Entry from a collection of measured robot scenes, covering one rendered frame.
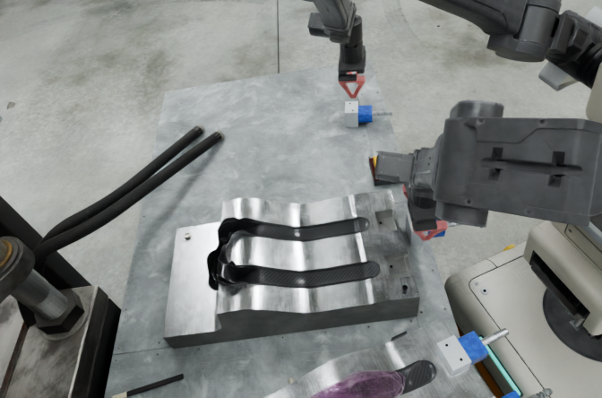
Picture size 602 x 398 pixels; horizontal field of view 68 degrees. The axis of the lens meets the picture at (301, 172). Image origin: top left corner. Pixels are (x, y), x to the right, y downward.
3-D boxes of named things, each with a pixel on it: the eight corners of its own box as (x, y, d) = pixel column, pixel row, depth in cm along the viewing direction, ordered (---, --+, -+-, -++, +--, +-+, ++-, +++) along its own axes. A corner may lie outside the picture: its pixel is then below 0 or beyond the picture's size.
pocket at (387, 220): (395, 219, 99) (395, 208, 96) (400, 238, 95) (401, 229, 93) (374, 221, 99) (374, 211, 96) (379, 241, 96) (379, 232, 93)
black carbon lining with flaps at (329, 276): (368, 220, 98) (367, 193, 91) (382, 286, 87) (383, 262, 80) (212, 242, 99) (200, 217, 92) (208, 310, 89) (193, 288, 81)
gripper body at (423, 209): (414, 225, 89) (416, 203, 84) (403, 186, 96) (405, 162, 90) (446, 221, 89) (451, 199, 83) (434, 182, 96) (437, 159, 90)
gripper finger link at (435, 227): (411, 250, 95) (415, 226, 88) (405, 222, 99) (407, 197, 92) (444, 246, 94) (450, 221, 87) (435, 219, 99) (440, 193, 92)
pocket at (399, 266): (407, 261, 92) (408, 252, 89) (413, 284, 88) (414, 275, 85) (384, 264, 92) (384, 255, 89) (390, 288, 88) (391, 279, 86)
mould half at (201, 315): (389, 212, 107) (391, 175, 97) (417, 316, 89) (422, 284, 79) (184, 241, 109) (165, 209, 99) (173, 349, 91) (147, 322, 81)
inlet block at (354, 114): (391, 114, 129) (391, 99, 125) (391, 125, 126) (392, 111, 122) (346, 115, 131) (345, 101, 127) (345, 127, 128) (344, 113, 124)
